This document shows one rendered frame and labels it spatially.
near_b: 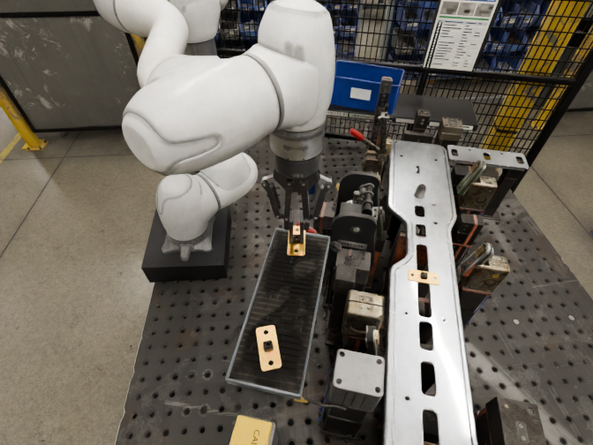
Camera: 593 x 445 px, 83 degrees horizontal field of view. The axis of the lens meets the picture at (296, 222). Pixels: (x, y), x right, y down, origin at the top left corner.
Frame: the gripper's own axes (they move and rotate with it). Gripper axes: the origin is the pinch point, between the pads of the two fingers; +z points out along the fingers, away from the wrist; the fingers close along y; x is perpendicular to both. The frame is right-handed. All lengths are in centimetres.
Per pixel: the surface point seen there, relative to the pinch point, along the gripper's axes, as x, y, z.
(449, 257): 13, 44, 26
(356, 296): -5.2, 14.7, 18.0
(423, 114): 80, 48, 18
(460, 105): 96, 69, 23
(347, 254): 7.5, 13.2, 18.5
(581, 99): 256, 252, 98
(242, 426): -34.9, -7.5, 10.1
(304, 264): -2.2, 1.8, 10.0
